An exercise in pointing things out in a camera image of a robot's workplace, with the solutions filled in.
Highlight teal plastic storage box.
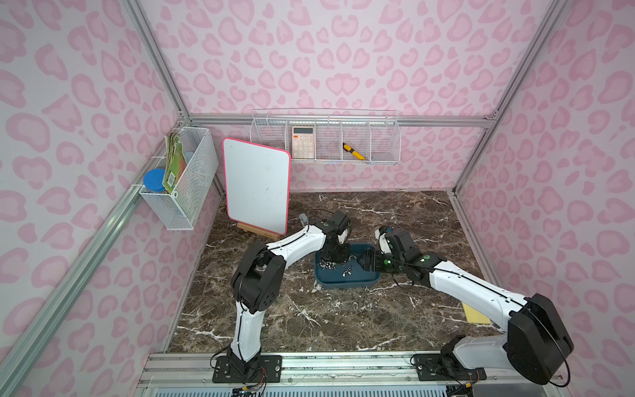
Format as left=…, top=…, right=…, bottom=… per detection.
left=314, top=243, right=381, bottom=289

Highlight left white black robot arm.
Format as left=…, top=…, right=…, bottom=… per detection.
left=230, top=212, right=352, bottom=365

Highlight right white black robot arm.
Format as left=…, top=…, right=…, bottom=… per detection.
left=358, top=227, right=574, bottom=385

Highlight pile of silver wing nuts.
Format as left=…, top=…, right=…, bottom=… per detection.
left=318, top=256, right=355, bottom=277

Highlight yellow sticky note pad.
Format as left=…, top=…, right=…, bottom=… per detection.
left=461, top=303, right=491, bottom=325

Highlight pink framed whiteboard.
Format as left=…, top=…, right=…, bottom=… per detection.
left=223, top=138, right=291, bottom=235

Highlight white pink calculator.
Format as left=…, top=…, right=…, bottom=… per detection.
left=291, top=126, right=316, bottom=160

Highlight green paper cards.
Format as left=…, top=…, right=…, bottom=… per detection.
left=163, top=132, right=187, bottom=194

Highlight blue round lid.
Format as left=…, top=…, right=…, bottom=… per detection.
left=143, top=168, right=165, bottom=193

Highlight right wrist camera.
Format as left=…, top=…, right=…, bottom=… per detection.
left=375, top=226, right=393, bottom=255

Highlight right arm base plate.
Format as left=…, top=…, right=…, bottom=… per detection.
left=409, top=352, right=487, bottom=382

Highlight white wire wall shelf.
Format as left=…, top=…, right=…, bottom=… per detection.
left=249, top=109, right=402, bottom=164

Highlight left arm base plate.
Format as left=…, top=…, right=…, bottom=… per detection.
left=213, top=353, right=283, bottom=384

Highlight white mesh wall basket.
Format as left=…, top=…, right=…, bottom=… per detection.
left=140, top=127, right=219, bottom=231

